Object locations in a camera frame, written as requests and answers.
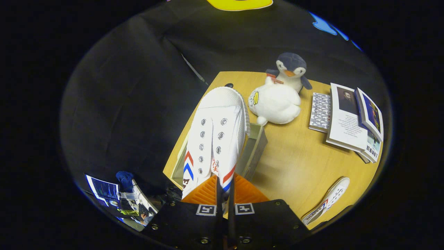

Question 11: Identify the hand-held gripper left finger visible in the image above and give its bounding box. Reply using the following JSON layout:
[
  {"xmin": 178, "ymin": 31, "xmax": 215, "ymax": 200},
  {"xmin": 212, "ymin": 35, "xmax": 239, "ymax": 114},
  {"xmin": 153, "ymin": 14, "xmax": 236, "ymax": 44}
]
[{"xmin": 142, "ymin": 175, "xmax": 224, "ymax": 249}]

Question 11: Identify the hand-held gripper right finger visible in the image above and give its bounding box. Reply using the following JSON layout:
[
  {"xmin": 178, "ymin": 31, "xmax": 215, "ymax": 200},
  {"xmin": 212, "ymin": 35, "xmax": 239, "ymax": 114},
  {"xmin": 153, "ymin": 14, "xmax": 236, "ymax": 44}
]
[{"xmin": 227, "ymin": 173, "xmax": 311, "ymax": 249}]

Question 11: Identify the white striped canvas shoe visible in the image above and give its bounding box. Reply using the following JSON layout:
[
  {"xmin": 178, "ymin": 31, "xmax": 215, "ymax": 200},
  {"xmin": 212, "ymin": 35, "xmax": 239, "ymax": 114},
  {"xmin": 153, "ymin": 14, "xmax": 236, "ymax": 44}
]
[
  {"xmin": 181, "ymin": 87, "xmax": 251, "ymax": 202},
  {"xmin": 301, "ymin": 176, "xmax": 351, "ymax": 225}
]

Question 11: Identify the beige fabric storage box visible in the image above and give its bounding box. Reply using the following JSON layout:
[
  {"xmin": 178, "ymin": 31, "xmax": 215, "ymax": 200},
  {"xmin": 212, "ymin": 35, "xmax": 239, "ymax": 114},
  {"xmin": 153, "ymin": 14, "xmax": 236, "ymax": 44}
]
[{"xmin": 170, "ymin": 123, "xmax": 268, "ymax": 190}]

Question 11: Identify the cluttered white desk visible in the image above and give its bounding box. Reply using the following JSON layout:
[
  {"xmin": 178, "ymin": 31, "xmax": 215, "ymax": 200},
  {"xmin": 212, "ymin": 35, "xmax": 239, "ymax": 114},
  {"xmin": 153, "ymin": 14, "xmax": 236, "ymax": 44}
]
[{"xmin": 116, "ymin": 179, "xmax": 160, "ymax": 232}]

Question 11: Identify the blue cloth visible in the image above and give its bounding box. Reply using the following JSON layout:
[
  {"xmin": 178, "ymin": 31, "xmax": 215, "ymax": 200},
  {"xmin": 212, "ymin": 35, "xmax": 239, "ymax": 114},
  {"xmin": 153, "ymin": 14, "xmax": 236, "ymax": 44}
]
[{"xmin": 116, "ymin": 171, "xmax": 134, "ymax": 193}]

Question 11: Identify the computer monitor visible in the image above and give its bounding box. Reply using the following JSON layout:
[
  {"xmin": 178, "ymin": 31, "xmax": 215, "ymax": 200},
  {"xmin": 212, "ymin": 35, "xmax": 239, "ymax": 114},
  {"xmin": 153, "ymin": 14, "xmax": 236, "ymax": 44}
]
[{"xmin": 85, "ymin": 174, "xmax": 120, "ymax": 209}]

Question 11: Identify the white duck plush toy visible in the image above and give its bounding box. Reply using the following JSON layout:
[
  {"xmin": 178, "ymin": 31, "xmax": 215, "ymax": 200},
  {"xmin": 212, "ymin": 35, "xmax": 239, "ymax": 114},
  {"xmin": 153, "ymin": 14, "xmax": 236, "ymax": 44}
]
[{"xmin": 248, "ymin": 77, "xmax": 301, "ymax": 126}]

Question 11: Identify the white book with portrait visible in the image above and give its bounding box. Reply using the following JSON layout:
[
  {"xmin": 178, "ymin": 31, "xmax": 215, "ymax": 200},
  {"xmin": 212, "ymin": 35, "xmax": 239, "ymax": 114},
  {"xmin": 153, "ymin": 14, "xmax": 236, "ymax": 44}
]
[{"xmin": 326, "ymin": 83, "xmax": 368, "ymax": 152}]

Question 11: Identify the teal cover book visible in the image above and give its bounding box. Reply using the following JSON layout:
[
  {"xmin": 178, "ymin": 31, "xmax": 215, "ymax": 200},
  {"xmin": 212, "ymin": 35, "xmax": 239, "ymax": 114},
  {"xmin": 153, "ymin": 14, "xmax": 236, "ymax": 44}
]
[{"xmin": 361, "ymin": 131, "xmax": 381, "ymax": 164}]

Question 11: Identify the blue cover book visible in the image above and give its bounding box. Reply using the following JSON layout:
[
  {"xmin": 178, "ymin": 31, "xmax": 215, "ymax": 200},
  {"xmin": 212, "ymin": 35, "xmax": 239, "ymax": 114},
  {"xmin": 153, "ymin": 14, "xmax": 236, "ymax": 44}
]
[{"xmin": 355, "ymin": 87, "xmax": 384, "ymax": 142}]

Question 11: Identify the penguin plush toy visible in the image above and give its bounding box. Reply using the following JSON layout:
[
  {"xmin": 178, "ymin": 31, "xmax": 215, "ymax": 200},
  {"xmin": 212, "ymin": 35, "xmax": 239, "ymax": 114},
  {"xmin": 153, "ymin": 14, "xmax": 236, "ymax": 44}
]
[{"xmin": 265, "ymin": 52, "xmax": 313, "ymax": 93}]

